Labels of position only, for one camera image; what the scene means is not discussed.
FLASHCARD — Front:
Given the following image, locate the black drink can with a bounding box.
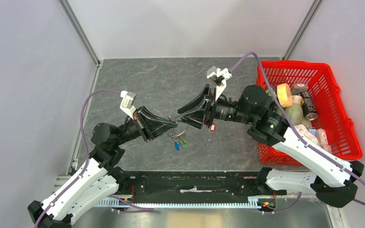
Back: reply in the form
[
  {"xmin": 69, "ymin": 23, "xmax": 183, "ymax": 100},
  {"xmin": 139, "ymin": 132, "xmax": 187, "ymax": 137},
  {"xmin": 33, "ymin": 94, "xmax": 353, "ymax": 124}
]
[{"xmin": 299, "ymin": 91, "xmax": 319, "ymax": 121}]

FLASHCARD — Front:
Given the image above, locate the blue key tag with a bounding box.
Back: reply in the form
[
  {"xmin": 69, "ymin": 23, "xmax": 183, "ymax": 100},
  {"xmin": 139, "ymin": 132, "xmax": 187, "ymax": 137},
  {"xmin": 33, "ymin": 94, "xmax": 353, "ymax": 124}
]
[{"xmin": 174, "ymin": 141, "xmax": 180, "ymax": 151}]

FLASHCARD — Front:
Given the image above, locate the right aluminium frame post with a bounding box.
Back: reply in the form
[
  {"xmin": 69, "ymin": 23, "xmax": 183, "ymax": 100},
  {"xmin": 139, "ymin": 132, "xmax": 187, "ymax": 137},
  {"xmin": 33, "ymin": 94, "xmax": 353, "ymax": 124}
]
[{"xmin": 282, "ymin": 0, "xmax": 323, "ymax": 60}]

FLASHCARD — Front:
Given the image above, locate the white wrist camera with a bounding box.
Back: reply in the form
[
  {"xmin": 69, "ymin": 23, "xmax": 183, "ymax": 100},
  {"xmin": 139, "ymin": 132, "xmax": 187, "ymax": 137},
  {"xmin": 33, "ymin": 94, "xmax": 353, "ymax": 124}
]
[
  {"xmin": 207, "ymin": 66, "xmax": 232, "ymax": 101},
  {"xmin": 120, "ymin": 90, "xmax": 136, "ymax": 118}
]

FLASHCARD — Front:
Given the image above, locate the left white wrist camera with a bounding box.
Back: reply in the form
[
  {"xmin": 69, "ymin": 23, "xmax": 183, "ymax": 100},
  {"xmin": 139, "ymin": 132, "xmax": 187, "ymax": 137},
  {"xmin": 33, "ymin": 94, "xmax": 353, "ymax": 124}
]
[{"xmin": 120, "ymin": 90, "xmax": 136, "ymax": 118}]

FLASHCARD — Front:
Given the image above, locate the red plastic basket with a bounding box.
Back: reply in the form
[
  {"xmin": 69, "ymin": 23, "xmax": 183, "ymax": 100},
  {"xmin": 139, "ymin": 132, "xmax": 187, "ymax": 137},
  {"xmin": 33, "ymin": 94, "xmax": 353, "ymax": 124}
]
[{"xmin": 262, "ymin": 60, "xmax": 363, "ymax": 161}]

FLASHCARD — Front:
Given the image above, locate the left aluminium frame post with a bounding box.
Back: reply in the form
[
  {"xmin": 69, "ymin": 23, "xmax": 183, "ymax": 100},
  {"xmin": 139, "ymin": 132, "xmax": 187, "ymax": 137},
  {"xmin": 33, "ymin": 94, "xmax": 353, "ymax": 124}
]
[{"xmin": 59, "ymin": 0, "xmax": 101, "ymax": 67}]

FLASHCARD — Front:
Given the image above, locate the red key tag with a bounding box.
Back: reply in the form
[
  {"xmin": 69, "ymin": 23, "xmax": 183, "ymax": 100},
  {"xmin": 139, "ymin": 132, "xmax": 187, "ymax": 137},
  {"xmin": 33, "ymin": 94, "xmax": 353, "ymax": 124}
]
[{"xmin": 209, "ymin": 123, "xmax": 216, "ymax": 133}]

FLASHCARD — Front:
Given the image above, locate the white crumpled bag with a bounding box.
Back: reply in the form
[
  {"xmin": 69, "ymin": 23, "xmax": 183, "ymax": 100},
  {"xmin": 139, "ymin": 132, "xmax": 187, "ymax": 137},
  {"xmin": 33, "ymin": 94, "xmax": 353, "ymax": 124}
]
[{"xmin": 295, "ymin": 124, "xmax": 319, "ymax": 146}]

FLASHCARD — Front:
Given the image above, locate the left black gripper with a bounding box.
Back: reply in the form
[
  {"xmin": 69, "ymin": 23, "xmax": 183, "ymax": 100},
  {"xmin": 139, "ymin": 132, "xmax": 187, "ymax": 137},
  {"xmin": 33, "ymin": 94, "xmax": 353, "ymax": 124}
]
[{"xmin": 114, "ymin": 105, "xmax": 178, "ymax": 146}]

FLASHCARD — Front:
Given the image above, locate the aluminium frame post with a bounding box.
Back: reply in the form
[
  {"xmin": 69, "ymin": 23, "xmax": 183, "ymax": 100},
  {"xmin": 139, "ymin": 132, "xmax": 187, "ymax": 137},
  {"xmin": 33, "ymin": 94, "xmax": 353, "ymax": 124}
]
[
  {"xmin": 59, "ymin": 0, "xmax": 101, "ymax": 67},
  {"xmin": 282, "ymin": 0, "xmax": 323, "ymax": 60}
]

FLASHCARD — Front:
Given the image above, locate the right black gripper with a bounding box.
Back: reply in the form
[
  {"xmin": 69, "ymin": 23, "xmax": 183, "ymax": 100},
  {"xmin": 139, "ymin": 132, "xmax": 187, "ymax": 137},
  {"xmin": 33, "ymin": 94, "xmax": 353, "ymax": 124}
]
[{"xmin": 175, "ymin": 83, "xmax": 255, "ymax": 130}]

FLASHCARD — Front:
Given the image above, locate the green bottle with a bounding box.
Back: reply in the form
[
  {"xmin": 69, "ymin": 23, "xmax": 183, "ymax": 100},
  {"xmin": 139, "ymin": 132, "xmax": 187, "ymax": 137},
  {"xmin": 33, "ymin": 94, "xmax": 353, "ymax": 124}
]
[{"xmin": 285, "ymin": 103, "xmax": 303, "ymax": 125}]

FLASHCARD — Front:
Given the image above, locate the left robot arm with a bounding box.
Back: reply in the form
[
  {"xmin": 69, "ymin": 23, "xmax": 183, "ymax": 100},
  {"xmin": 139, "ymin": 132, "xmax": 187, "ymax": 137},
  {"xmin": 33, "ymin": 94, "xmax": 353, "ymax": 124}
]
[{"xmin": 28, "ymin": 106, "xmax": 177, "ymax": 228}]

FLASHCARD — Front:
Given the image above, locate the green key tag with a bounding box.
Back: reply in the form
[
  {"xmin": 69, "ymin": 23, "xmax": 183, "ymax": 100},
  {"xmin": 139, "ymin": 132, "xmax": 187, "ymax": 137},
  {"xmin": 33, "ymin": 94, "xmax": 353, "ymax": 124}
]
[{"xmin": 181, "ymin": 139, "xmax": 188, "ymax": 148}]

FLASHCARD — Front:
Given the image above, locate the metal keyring with keys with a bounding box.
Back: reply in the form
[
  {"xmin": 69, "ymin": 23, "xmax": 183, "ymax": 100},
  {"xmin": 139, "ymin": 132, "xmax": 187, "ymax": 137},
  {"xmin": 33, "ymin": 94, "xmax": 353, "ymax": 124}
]
[{"xmin": 167, "ymin": 127, "xmax": 188, "ymax": 151}]

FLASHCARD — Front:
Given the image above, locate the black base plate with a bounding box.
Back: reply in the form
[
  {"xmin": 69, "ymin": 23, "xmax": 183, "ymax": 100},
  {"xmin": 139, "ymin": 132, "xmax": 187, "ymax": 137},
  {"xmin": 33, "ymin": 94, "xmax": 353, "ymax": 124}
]
[{"xmin": 78, "ymin": 170, "xmax": 322, "ymax": 205}]

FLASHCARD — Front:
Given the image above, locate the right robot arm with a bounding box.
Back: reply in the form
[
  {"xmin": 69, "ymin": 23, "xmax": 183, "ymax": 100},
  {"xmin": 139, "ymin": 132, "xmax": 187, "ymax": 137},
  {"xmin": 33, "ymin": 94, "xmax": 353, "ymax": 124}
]
[{"xmin": 176, "ymin": 85, "xmax": 364, "ymax": 208}]

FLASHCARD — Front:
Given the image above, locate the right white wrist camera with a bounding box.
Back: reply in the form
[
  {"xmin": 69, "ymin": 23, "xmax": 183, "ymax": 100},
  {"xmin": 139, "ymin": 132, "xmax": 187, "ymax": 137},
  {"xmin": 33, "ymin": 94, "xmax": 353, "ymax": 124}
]
[{"xmin": 207, "ymin": 66, "xmax": 232, "ymax": 101}]

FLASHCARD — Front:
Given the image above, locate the yellow tape roll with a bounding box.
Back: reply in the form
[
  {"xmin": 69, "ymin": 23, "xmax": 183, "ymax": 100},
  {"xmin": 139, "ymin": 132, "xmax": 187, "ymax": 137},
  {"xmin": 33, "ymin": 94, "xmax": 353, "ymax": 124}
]
[{"xmin": 277, "ymin": 83, "xmax": 293, "ymax": 108}]

